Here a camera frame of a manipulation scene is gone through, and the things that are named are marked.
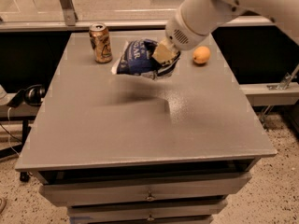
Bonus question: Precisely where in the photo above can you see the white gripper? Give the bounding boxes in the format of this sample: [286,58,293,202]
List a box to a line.
[152,11,206,63]

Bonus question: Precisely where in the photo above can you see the blue chip bag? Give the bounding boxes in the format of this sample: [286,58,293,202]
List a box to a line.
[111,39,180,80]

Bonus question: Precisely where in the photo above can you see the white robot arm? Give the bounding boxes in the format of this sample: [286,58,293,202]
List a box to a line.
[153,0,299,65]

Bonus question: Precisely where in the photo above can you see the orange soda can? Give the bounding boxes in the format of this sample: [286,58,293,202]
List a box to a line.
[89,23,113,63]

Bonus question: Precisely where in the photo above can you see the orange fruit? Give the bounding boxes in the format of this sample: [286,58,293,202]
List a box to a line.
[192,46,211,64]

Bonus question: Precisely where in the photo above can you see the black headphones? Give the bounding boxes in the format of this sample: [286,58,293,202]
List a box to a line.
[7,84,46,108]

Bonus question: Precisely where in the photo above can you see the grey upper drawer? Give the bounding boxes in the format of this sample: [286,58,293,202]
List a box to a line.
[40,172,251,206]

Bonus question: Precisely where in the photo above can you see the grey drawer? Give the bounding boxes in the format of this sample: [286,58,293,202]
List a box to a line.
[40,172,251,206]
[68,199,227,224]

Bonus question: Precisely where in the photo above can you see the grey lower drawer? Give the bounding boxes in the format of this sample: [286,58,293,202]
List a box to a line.
[68,199,227,224]

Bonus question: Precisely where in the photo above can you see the left metal window bracket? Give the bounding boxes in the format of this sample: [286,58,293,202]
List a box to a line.
[59,0,78,26]

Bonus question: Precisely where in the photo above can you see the metal floor bracket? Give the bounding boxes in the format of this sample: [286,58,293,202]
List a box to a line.
[267,64,299,91]

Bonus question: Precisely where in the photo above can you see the white cable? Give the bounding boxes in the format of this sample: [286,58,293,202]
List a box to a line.
[6,106,21,158]

